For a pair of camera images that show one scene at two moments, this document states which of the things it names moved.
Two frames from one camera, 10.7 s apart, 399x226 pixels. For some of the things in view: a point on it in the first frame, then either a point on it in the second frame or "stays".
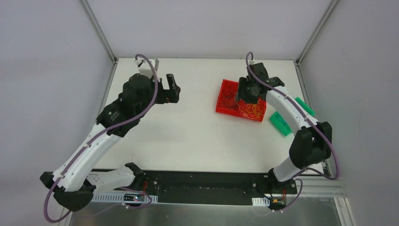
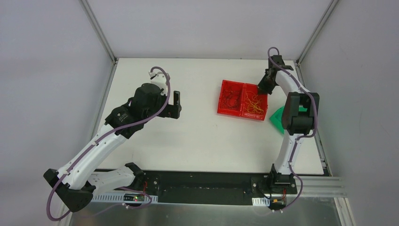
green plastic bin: x=282 y=125 stays
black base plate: x=207 y=187 stays
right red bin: x=253 y=111 stays
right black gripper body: x=245 y=86 -> x=266 y=84
